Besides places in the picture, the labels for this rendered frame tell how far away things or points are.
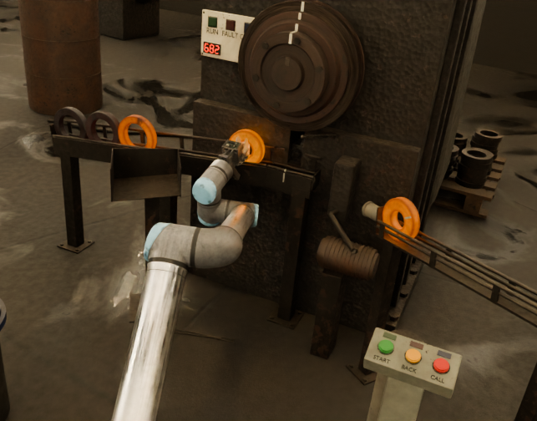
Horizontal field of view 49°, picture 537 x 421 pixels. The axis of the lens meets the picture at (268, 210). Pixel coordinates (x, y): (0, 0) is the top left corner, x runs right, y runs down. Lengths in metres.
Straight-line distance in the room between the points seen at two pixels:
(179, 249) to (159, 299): 0.15
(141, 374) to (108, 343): 0.95
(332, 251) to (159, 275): 0.80
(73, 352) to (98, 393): 0.26
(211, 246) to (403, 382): 0.64
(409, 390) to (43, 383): 1.36
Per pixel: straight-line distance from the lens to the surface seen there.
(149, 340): 1.63
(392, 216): 2.14
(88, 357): 2.51
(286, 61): 2.13
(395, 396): 1.74
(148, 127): 2.64
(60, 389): 2.40
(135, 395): 1.62
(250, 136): 2.40
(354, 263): 2.23
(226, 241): 1.71
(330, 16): 2.15
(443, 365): 1.68
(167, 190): 2.38
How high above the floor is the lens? 1.65
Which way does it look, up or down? 28 degrees down
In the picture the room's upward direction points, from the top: 6 degrees clockwise
